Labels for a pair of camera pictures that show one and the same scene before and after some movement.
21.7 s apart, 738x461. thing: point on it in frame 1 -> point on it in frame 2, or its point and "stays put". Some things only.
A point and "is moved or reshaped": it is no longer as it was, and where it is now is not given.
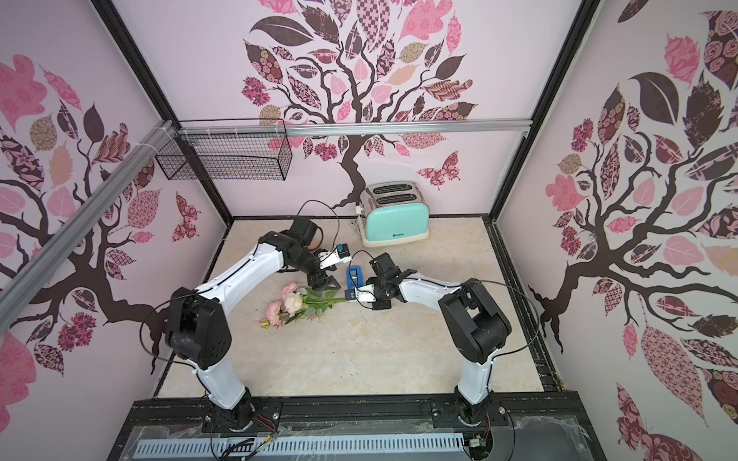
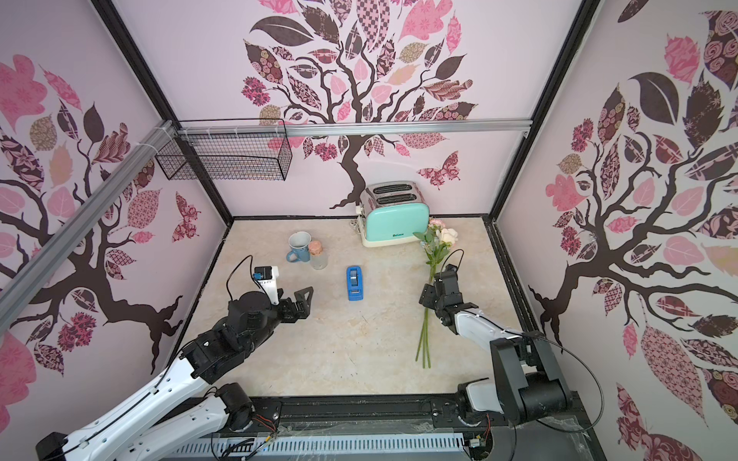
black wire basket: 227,150 stays put
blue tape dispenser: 355,277 stays put
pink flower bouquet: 298,303 is moved or reshaped
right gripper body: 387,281 -> 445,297
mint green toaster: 393,212 stays put
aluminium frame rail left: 35,272 stays put
